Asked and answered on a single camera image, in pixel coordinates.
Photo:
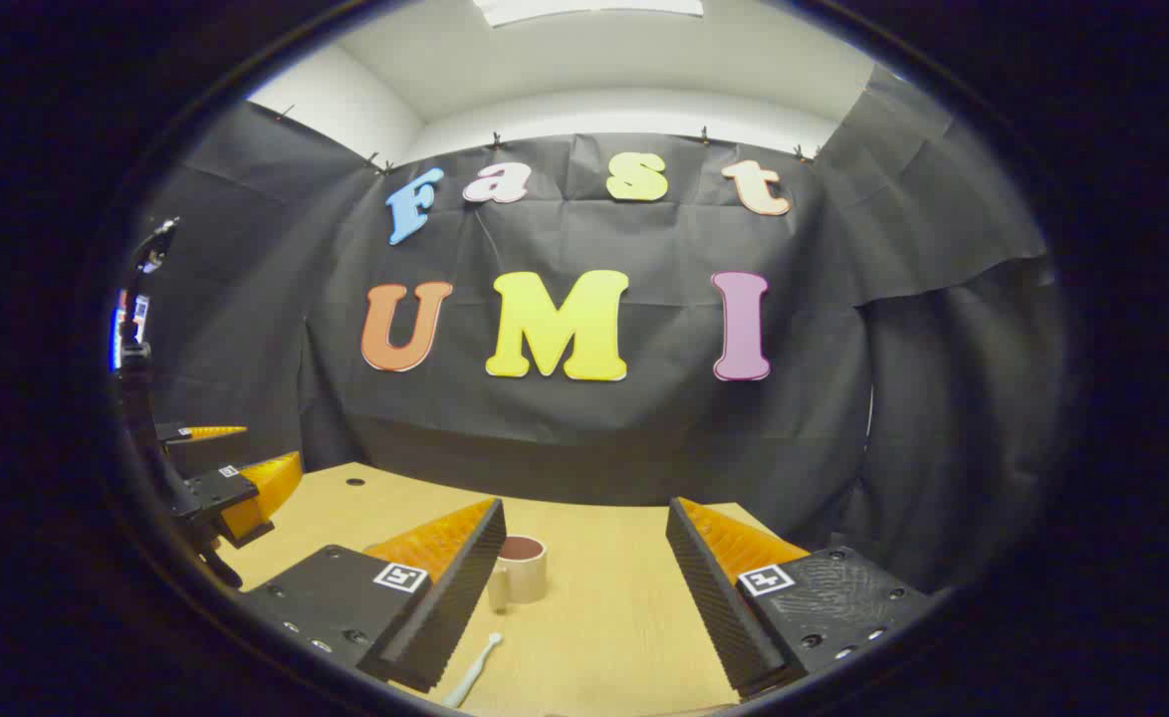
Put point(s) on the wooden desktop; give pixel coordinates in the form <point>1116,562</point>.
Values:
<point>604,597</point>

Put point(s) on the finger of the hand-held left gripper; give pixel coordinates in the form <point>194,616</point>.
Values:
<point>251,498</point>
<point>201,434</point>

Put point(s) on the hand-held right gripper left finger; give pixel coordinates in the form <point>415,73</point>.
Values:
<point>450,607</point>

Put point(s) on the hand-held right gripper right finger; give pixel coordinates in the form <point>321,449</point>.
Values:
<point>719,607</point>

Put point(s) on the white toothbrush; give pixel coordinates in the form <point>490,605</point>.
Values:
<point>470,675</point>

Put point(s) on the ceiling light panel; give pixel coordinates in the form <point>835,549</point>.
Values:
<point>584,8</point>

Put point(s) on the beige cup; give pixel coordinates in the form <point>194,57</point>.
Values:
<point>525,583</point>

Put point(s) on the black backdrop cloth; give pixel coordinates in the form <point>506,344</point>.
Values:
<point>565,428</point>

